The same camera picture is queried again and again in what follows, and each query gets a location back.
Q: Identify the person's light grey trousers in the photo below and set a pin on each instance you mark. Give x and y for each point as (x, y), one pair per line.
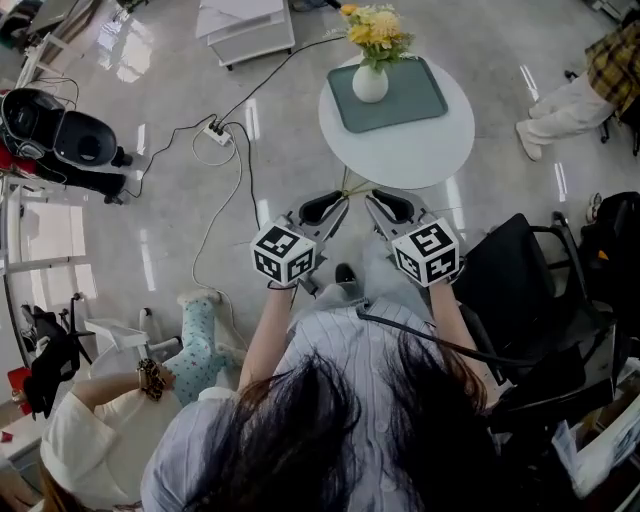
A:
(385, 280)

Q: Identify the person's striped shirt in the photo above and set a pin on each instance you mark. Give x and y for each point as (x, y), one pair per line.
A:
(340, 340)

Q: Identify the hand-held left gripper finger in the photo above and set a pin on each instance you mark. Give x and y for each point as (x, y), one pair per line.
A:
(307, 204)
(331, 225)

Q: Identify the white low cabinet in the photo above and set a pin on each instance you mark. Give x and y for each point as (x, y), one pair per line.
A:
(250, 35)

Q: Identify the white power strip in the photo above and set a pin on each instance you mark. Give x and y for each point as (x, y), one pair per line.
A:
(217, 134)

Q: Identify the white desk frame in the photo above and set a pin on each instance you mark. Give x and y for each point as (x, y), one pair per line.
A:
(10, 225)

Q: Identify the white printed bag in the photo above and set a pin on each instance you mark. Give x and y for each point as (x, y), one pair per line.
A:
(610, 445)

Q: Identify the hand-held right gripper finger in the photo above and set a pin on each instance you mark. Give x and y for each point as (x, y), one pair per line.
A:
(415, 206)
(384, 225)

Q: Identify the round white side table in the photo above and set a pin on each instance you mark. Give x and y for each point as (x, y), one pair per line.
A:
(400, 155)

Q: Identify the leopard-print scrunchie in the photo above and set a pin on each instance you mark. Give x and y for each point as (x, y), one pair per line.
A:
(151, 380)

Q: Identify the person's right forearm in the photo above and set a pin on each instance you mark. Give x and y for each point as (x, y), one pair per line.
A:
(447, 320)

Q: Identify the white office chair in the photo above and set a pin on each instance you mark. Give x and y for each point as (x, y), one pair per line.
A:
(122, 335)

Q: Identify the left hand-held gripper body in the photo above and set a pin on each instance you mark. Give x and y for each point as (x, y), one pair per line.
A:
(280, 255)

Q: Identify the black mesh armchair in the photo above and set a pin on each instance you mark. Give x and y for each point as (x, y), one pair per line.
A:
(505, 280)

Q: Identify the dark green tray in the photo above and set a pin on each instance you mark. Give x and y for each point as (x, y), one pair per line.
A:
(415, 105)

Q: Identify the white vase with yellow flowers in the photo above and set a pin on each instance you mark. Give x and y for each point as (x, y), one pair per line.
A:
(370, 87)

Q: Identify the black wristband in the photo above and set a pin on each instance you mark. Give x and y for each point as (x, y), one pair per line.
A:
(282, 287)

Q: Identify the red bin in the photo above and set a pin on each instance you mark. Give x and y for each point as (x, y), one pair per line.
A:
(20, 390)

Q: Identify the black office chair with jacket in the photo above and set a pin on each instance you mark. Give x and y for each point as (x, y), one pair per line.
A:
(50, 370)

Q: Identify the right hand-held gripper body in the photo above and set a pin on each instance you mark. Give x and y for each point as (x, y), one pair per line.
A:
(425, 255)

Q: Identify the person's black shoe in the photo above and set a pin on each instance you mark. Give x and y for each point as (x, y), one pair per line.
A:
(345, 274)

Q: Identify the black head-worn camera helmet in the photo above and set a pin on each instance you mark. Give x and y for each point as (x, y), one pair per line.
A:
(85, 142)

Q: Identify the person's left forearm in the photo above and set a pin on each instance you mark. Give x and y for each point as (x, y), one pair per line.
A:
(267, 330)

